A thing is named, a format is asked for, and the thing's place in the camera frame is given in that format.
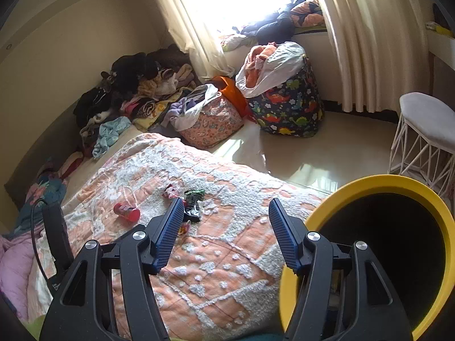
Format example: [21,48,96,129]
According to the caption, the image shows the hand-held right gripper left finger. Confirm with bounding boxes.
[39,197,186,341]

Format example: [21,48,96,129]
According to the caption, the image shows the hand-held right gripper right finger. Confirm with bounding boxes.
[268,198,415,341]

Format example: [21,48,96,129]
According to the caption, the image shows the yellow trash bin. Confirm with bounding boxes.
[279,174,455,341]

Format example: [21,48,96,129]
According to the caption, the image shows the dark snack wrapper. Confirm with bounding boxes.
[183,188,205,223]

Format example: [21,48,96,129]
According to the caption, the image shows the red snack wrapper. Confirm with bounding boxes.
[161,184,182,200]

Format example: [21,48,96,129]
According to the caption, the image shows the orange and white blanket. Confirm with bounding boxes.
[26,133,333,341]

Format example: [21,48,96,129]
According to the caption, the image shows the blue floral cloth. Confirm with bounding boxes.
[14,177,69,236]

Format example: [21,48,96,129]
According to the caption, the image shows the red can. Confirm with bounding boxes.
[113,202,141,223]

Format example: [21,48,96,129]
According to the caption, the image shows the lilac quilt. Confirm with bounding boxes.
[0,234,40,325]

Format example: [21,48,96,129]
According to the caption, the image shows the beige bed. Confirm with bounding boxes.
[3,107,185,199]

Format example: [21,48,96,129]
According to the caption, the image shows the green cloth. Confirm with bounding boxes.
[26,318,47,341]

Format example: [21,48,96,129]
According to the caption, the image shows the teal clothing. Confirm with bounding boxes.
[245,333,286,341]

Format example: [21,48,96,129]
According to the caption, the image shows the light blue garment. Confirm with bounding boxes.
[92,116,132,160]

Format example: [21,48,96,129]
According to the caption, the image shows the pink floral bag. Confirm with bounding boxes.
[177,94,246,150]

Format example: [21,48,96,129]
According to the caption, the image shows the white plastic bag, lilac clothes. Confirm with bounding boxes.
[166,84,223,132]

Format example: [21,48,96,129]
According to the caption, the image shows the dinosaur print bag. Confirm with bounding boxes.
[247,60,326,139]

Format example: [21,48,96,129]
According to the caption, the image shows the pile of clothes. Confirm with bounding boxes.
[73,44,200,157]

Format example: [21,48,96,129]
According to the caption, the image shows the white plastic bag, orange clothes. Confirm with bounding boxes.
[235,41,307,99]

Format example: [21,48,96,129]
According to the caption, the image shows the white stool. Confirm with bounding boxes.
[387,92,455,200]

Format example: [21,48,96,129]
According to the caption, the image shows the clothes on window sill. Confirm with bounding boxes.
[220,0,328,52]

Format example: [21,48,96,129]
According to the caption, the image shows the cream curtain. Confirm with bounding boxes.
[142,0,236,83]
[313,0,431,115]

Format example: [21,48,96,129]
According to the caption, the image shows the white desk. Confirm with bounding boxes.
[427,28,455,65]

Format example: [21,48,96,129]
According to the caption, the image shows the yellow box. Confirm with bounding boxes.
[426,21,455,38]

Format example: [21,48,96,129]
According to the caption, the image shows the black cable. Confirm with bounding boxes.
[30,199,57,294]

